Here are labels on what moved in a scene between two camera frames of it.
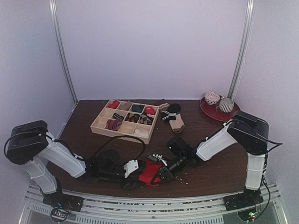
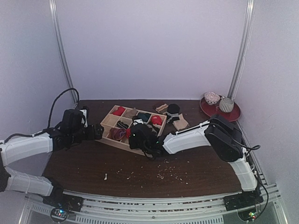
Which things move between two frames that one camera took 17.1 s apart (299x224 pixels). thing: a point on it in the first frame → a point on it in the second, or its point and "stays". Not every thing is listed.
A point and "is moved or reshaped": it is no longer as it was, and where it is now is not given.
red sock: [150, 169] → [128, 132]
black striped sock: [117, 116] → [121, 124]
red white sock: [150, 110] → [156, 119]
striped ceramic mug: [226, 104] stays
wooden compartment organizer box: [120, 118] is moved or reshaped
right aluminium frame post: [243, 50] stays
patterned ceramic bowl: [211, 98] stays
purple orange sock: [114, 124] → [117, 133]
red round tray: [214, 111] stays
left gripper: [129, 185] → [91, 136]
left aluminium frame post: [53, 4] stays
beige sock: [125, 105] → [131, 113]
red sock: [115, 105] → [120, 110]
